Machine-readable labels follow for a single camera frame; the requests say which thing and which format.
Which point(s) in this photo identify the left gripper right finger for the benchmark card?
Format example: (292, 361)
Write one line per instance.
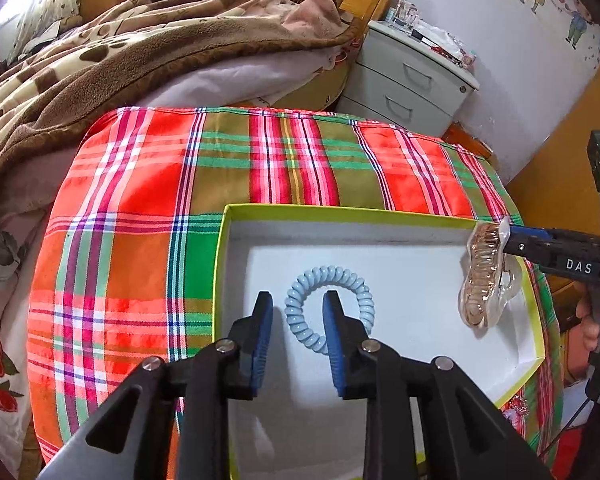
(465, 435)

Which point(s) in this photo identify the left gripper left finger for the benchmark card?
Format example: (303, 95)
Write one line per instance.
(129, 436)

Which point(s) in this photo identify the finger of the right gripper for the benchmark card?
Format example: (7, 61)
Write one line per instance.
(524, 232)
(567, 253)

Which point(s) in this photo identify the large pink hair claw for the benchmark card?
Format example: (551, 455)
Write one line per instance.
(492, 277)

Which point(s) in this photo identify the person's right hand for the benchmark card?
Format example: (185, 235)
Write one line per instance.
(590, 328)

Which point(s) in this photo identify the wooden wardrobe door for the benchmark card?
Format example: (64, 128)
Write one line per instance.
(556, 188)

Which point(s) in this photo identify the yellow-green shallow box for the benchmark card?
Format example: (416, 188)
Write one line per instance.
(414, 266)

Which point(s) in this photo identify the colourful plaid cloth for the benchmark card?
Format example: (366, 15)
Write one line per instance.
(126, 267)

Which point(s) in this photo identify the grey bedside cabinet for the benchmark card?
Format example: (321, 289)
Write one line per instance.
(397, 79)

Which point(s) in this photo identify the clear glass cup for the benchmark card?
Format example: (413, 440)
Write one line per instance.
(406, 15)

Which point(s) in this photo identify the floral white bedsheet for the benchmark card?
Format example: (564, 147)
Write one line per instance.
(20, 241)

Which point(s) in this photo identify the brown fleece blanket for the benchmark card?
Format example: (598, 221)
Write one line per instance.
(49, 101)

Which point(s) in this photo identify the patterned window curtain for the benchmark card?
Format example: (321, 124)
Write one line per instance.
(22, 20)

